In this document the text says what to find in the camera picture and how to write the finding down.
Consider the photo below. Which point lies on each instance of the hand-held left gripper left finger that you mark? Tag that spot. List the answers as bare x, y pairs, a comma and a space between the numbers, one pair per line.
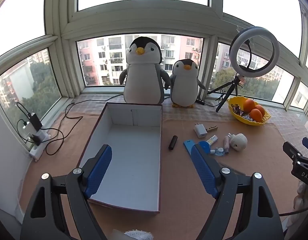
98, 170

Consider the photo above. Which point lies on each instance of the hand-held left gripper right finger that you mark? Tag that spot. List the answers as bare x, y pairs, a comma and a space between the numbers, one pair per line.
204, 170

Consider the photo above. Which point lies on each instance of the blue round case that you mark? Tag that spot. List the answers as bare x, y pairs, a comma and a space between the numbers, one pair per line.
205, 147

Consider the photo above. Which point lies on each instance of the clear blue small bottle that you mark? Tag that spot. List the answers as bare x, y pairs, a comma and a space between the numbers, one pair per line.
219, 152

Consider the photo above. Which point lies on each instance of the blue phone stand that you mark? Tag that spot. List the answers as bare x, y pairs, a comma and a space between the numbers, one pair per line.
187, 147

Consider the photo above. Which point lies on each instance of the patterned lighter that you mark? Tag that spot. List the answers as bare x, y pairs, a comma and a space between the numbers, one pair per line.
212, 139

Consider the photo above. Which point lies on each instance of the pink bottle grey cap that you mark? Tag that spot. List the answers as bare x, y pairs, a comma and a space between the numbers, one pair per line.
226, 143

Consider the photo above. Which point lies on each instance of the maroon cardboard box white inside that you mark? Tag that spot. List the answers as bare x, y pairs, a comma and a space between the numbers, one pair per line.
134, 155

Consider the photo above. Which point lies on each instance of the white usb charger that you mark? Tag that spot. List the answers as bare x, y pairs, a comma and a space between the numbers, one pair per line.
200, 131

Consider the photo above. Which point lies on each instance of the white plug-in device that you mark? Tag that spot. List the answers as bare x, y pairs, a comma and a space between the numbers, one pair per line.
239, 142

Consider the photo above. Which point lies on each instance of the person's left forearm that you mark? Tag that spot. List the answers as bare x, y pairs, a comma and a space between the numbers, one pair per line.
139, 235

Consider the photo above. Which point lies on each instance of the person's right forearm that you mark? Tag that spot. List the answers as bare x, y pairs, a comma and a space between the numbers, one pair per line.
304, 195

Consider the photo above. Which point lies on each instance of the black cylinder tube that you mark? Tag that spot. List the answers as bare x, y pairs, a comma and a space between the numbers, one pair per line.
173, 143

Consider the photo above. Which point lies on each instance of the wooden clothespin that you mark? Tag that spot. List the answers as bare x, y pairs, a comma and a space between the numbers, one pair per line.
211, 129

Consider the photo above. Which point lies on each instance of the checked light cloth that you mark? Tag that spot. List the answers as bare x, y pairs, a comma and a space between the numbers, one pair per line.
181, 115

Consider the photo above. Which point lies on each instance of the white power strip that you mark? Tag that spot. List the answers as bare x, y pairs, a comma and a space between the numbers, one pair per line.
38, 152

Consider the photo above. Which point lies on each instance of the pile of wrapped candies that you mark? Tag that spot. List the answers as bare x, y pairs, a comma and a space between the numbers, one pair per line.
236, 110

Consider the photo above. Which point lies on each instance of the white plug adapter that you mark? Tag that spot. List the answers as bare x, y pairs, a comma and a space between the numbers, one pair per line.
42, 133

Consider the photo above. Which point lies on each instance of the black inline remote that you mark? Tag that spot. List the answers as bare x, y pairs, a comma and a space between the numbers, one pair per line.
200, 102

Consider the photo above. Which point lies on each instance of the black plug adapter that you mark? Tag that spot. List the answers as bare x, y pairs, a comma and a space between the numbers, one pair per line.
35, 140

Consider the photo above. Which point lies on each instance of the yellow fruit bowl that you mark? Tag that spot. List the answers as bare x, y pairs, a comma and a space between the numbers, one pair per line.
234, 102

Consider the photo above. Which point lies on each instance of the small penguin plush toy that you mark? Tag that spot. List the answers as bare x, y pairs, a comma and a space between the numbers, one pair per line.
184, 87

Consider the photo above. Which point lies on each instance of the large penguin plush toy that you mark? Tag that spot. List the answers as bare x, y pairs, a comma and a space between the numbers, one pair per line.
144, 80

